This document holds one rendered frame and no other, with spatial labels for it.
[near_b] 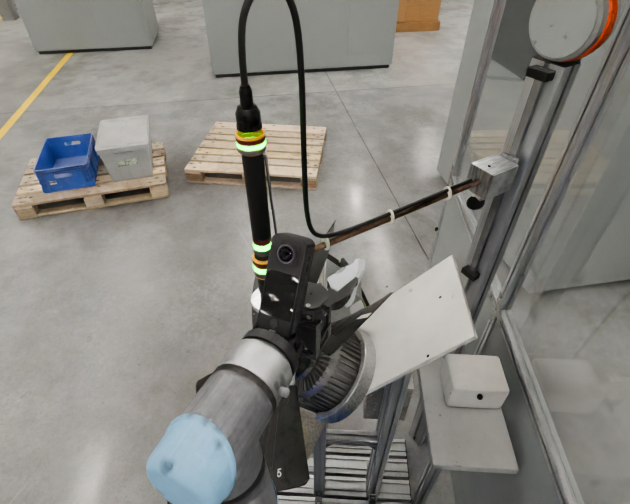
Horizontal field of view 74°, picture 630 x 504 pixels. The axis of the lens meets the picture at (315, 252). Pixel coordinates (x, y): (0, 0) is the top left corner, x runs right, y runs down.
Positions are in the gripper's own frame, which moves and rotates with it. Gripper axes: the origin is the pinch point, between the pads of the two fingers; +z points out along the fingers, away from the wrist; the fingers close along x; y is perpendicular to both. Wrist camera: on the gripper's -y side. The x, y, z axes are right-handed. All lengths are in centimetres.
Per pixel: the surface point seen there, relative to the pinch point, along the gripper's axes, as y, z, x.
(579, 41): -22, 57, 29
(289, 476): 52, -8, -4
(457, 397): 73, 43, 26
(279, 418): 50, 2, -12
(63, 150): 109, 200, -340
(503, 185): 10, 57, 23
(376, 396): 86, 43, 2
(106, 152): 93, 183, -265
